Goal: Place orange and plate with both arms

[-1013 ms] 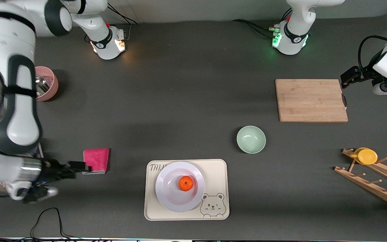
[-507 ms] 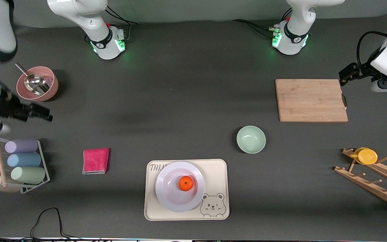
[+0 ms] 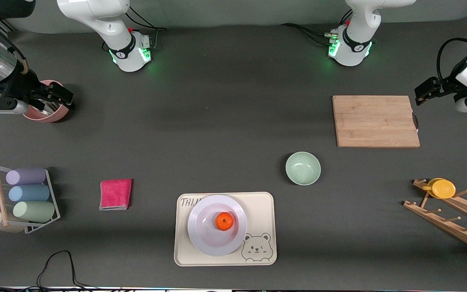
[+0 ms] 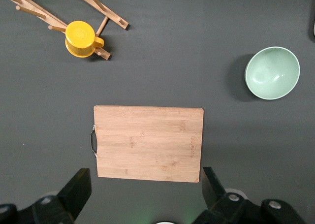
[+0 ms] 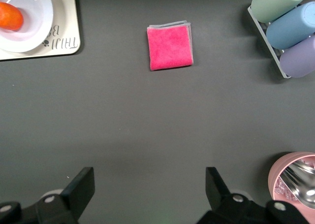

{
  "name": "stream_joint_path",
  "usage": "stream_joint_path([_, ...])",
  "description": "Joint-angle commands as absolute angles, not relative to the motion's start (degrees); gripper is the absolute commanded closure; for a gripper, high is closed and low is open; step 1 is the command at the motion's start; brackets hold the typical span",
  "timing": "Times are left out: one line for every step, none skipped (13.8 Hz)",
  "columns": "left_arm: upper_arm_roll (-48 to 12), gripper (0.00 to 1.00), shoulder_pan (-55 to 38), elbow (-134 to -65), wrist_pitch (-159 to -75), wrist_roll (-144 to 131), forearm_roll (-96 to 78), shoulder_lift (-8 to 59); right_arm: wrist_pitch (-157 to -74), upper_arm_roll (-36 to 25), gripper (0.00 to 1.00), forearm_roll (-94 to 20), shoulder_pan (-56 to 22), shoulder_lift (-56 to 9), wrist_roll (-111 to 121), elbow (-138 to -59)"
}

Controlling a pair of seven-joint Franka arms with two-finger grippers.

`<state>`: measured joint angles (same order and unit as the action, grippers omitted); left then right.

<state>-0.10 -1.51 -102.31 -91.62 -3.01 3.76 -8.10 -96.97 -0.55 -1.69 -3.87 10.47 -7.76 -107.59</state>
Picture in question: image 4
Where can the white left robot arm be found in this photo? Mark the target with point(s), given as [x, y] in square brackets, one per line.
[165, 222]

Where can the yellow mug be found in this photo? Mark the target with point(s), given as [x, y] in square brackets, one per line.
[80, 38]

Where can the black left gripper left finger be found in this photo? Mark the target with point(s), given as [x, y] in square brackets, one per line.
[66, 201]

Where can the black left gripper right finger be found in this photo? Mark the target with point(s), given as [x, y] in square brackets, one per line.
[221, 206]

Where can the beige bear print tray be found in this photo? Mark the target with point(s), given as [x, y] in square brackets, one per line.
[314, 27]

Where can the wooden peg drying rack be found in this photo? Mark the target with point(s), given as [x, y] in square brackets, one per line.
[118, 20]

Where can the wooden cutting board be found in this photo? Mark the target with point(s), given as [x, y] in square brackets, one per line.
[147, 142]

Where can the pale green bowl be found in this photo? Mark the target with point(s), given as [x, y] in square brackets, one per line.
[272, 73]

